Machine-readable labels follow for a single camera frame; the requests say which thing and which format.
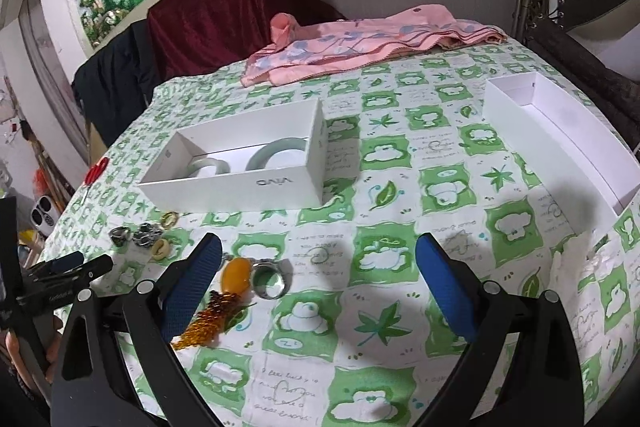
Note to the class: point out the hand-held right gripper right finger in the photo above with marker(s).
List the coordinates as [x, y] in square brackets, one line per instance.
[447, 287]

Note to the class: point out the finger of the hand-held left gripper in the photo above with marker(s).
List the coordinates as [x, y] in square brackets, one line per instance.
[65, 261]
[85, 271]

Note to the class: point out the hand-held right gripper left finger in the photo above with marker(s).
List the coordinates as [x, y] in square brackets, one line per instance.
[192, 287]

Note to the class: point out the white cardboard box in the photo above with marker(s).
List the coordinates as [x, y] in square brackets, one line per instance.
[240, 187]

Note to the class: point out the person's left hand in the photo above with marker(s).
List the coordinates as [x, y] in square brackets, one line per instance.
[50, 357]

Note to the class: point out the amber beaded ornament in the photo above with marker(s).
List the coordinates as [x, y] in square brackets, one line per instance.
[205, 322]

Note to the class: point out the amber oval pendant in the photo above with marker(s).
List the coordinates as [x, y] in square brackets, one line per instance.
[236, 274]

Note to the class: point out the white plastic device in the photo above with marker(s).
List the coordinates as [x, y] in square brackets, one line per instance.
[42, 213]

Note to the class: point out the green printed tablecloth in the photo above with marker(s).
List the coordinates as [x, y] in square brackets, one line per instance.
[400, 232]

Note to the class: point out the pale green jade bangle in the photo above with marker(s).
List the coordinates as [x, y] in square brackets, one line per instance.
[210, 164]
[265, 154]

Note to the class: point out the clear plastic wrap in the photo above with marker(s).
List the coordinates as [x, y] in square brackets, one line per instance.
[580, 257]

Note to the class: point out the black garment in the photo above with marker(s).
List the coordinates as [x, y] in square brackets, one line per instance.
[115, 77]

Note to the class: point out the pink floral cloth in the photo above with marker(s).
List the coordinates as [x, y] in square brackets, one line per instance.
[350, 44]

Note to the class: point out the dark red velvet cloth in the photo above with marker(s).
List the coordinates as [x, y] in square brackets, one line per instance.
[225, 12]

